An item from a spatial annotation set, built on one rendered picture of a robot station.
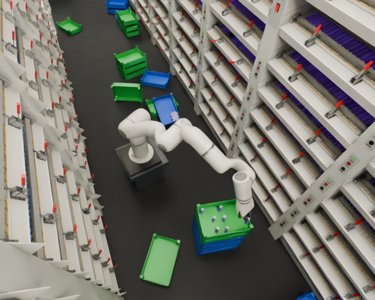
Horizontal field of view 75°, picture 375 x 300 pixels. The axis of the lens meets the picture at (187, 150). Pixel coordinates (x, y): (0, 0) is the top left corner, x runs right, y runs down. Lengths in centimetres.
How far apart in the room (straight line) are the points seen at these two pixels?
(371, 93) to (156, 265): 160
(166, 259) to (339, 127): 139
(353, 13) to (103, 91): 244
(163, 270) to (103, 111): 168
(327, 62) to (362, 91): 19
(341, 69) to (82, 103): 241
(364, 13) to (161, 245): 172
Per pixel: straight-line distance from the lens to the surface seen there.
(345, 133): 123
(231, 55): 180
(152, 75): 308
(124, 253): 197
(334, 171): 132
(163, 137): 128
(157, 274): 191
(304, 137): 140
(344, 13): 114
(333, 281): 179
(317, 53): 124
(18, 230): 74
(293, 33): 134
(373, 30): 108
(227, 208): 163
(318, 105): 129
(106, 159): 235
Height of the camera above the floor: 189
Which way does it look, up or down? 55 degrees down
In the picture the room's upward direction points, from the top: 4 degrees clockwise
